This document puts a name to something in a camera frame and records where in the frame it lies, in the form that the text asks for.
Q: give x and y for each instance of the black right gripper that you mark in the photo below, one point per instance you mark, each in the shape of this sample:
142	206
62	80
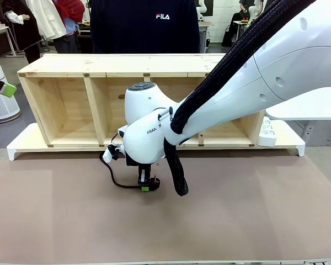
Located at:
132	162

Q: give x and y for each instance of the black power plug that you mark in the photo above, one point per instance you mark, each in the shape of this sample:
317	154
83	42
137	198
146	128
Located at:
155	184

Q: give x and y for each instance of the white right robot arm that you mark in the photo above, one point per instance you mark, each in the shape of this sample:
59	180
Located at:
237	96

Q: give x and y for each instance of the brown table mat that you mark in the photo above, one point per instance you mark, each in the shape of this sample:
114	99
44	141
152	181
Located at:
154	220

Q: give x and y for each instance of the white lab table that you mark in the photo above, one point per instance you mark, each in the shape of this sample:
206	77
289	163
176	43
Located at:
0	30

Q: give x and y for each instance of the mannequin in black coat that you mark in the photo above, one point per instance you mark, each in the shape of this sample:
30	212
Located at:
24	30

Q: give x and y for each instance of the wooden four-compartment shelf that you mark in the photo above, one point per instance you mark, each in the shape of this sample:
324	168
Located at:
71	66

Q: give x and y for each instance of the white coat on mannequin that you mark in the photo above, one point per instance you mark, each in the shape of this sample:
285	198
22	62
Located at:
49	19

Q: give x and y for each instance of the person with red scarf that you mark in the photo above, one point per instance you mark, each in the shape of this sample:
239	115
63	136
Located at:
69	16

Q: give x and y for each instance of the white power strip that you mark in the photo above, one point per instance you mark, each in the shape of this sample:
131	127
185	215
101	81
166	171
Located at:
267	133

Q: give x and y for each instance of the person in dark sweater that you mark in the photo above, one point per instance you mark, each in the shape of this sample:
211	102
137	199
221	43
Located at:
143	30

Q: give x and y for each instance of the seated person in black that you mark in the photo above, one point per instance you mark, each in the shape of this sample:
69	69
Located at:
234	25

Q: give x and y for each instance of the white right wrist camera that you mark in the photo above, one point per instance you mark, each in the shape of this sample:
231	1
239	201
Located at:
111	153

